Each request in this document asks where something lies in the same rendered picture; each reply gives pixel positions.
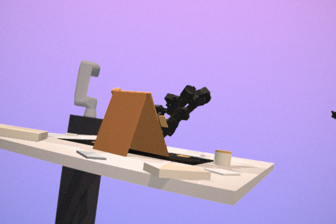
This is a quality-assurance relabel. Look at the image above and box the beige cylindrical container with orange lid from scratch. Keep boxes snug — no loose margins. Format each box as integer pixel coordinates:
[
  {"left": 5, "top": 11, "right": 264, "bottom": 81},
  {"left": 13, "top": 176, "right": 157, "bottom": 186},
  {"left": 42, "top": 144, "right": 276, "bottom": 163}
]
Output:
[{"left": 214, "top": 150, "right": 232, "bottom": 166}]

